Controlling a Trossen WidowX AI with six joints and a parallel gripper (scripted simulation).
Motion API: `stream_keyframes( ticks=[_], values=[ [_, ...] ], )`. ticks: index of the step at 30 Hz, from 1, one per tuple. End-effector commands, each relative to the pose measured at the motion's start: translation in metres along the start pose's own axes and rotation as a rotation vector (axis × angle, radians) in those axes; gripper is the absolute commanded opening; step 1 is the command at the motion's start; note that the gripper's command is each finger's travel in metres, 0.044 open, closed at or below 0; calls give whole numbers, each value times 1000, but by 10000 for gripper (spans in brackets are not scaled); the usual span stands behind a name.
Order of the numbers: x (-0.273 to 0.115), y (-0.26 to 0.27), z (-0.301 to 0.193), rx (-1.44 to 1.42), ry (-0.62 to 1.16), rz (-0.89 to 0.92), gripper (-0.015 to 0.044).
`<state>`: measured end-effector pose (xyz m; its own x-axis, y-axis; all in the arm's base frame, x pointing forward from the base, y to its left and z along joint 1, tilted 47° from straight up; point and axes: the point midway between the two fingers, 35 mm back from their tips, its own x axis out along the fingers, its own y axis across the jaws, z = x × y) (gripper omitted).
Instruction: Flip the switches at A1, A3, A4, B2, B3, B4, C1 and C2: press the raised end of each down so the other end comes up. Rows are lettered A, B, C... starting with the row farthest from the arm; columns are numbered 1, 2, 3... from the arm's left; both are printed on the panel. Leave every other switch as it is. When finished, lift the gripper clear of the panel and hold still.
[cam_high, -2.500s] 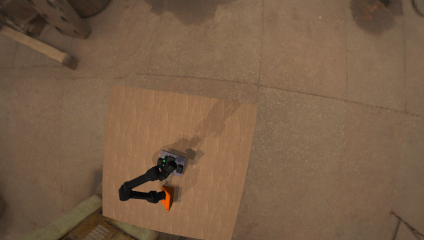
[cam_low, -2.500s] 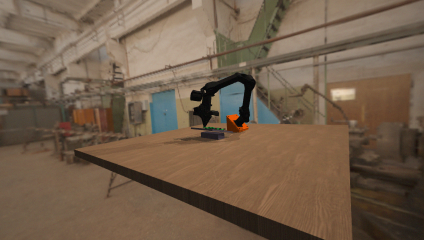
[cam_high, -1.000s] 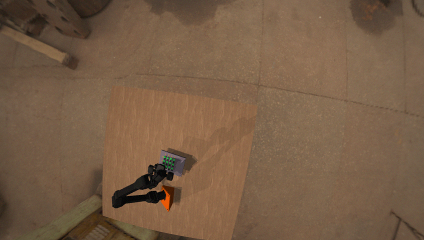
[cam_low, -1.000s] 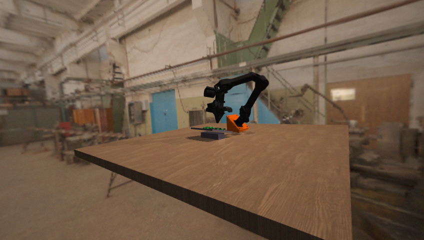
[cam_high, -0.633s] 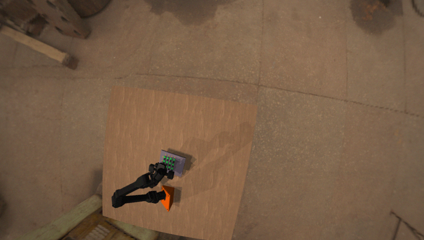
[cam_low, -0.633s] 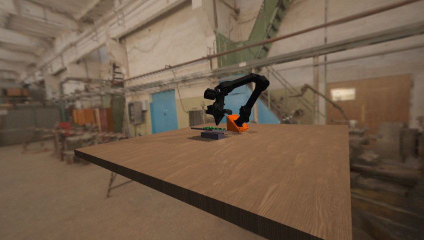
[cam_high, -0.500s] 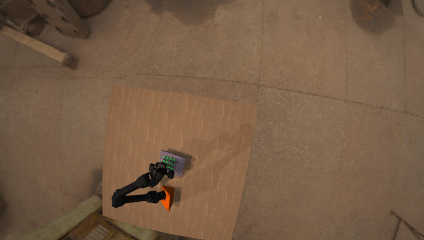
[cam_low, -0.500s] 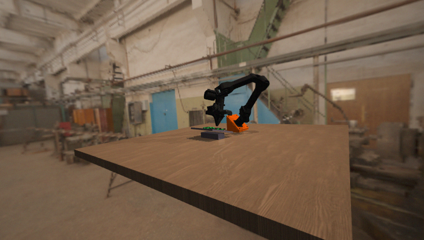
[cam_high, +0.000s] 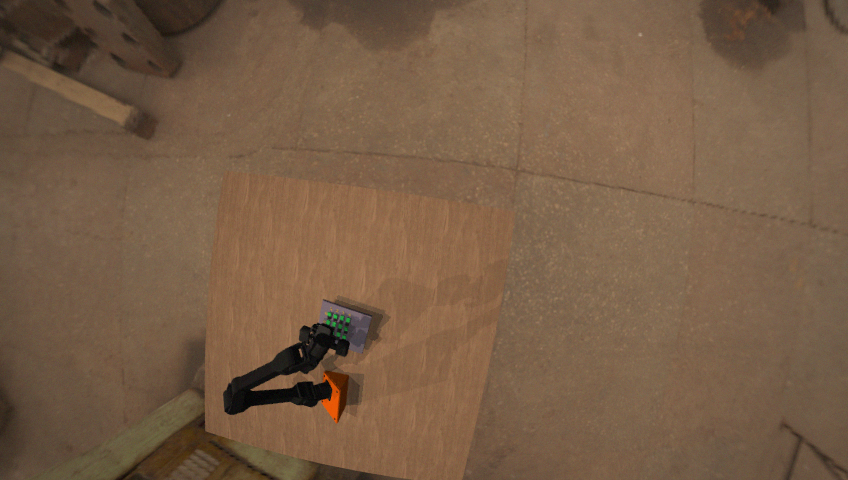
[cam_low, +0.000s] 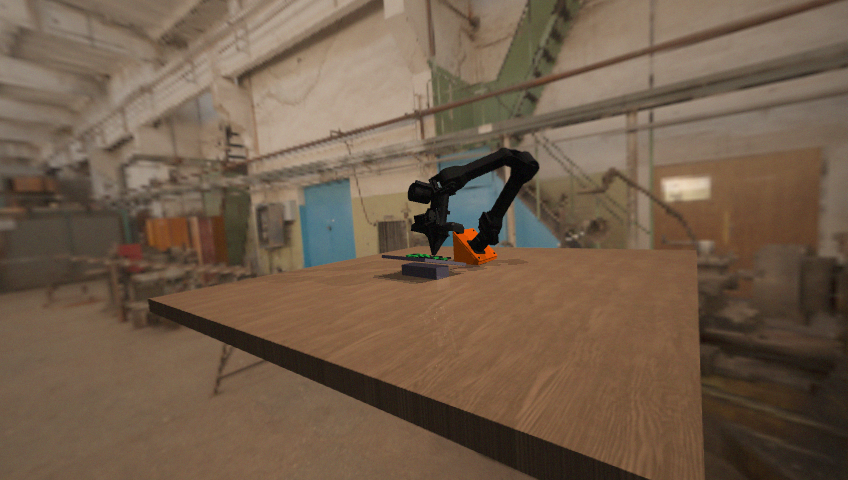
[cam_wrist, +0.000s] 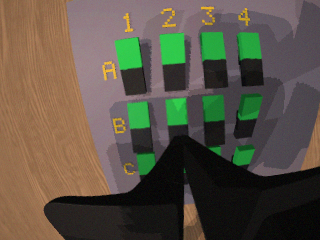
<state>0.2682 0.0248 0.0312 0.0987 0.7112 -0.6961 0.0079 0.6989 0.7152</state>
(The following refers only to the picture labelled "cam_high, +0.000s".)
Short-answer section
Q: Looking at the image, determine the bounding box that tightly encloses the grey switch panel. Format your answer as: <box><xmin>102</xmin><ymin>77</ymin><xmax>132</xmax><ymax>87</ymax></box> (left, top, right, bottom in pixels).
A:
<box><xmin>319</xmin><ymin>299</ymin><xmax>372</xmax><ymax>354</ymax></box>

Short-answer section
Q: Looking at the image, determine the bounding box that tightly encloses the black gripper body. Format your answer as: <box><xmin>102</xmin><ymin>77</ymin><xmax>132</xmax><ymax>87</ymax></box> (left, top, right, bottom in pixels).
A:
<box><xmin>299</xmin><ymin>325</ymin><xmax>350</xmax><ymax>357</ymax></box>

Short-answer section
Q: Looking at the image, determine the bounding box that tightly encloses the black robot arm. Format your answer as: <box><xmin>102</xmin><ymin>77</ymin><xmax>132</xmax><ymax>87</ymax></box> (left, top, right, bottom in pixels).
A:
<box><xmin>223</xmin><ymin>322</ymin><xmax>333</xmax><ymax>415</ymax></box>

